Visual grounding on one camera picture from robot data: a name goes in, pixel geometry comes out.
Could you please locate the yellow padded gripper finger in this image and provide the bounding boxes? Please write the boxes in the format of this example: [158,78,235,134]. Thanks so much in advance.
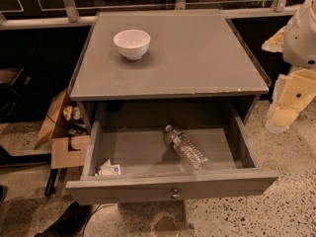
[262,27,285,52]
[266,68,316,134]

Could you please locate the clear plastic water bottle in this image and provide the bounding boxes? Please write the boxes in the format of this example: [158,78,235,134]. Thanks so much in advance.
[163,124,208,170]

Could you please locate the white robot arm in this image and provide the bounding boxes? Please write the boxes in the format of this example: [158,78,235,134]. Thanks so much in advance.
[262,0,316,134]

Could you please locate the round metal drawer knob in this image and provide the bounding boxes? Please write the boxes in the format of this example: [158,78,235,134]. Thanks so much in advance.
[171,189,182,200]

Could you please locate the white ceramic bowl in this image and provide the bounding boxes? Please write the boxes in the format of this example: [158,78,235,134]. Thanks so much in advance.
[114,30,151,60]

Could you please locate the grey wooden nightstand cabinet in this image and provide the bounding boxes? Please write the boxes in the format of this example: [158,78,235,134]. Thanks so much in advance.
[67,9,273,126]

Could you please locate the white paper packets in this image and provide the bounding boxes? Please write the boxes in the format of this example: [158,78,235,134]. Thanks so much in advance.
[95,160,120,176]

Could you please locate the crumpled trash in box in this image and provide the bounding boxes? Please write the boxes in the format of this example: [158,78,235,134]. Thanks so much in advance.
[62,106,81,120]

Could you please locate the brown cardboard box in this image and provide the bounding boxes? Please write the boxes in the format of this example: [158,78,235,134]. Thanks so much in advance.
[34,90,90,169]

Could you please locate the black shoe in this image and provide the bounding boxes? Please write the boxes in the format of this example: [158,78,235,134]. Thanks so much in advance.
[34,201,91,237]

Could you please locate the metal window railing frame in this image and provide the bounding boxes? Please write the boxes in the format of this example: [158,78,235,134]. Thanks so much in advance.
[0,0,305,29]

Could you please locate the thin black cable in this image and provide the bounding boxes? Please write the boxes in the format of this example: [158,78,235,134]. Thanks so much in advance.
[81,203,117,237]

